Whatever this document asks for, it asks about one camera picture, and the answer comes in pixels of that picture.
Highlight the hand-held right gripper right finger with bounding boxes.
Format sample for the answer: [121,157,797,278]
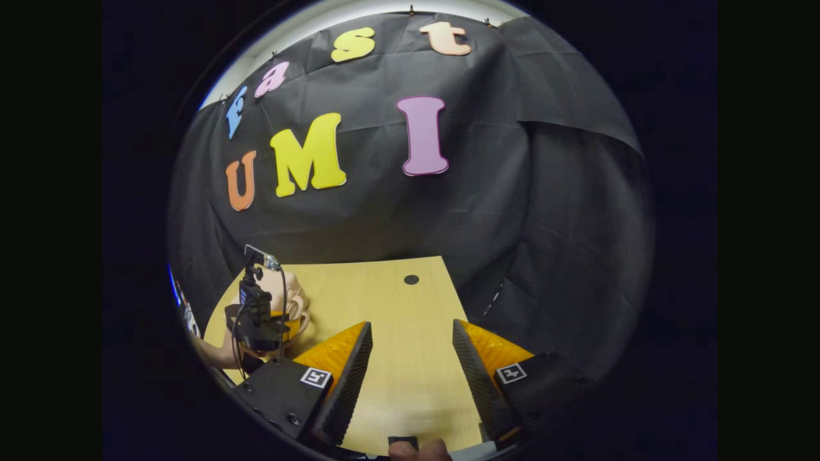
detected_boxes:
[452,318,600,449]

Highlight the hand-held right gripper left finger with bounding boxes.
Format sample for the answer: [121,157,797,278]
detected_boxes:
[234,320,374,449]

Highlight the blue and white board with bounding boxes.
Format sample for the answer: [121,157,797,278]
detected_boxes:
[168,266,201,339]

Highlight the black cable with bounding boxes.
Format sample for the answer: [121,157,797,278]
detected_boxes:
[277,266,288,360]

